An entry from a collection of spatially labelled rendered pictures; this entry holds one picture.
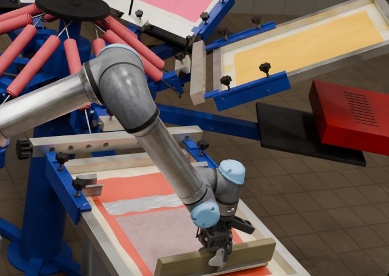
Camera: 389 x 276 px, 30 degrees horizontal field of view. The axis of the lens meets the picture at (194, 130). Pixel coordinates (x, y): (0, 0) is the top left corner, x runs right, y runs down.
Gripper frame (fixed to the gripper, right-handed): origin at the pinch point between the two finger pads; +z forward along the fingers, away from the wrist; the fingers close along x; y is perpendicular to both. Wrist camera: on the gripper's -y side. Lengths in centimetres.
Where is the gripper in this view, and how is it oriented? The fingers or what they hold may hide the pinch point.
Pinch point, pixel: (216, 262)
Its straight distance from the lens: 222.9
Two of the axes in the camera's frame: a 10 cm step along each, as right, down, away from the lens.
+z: -1.7, 8.7, 4.7
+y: -8.6, 1.0, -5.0
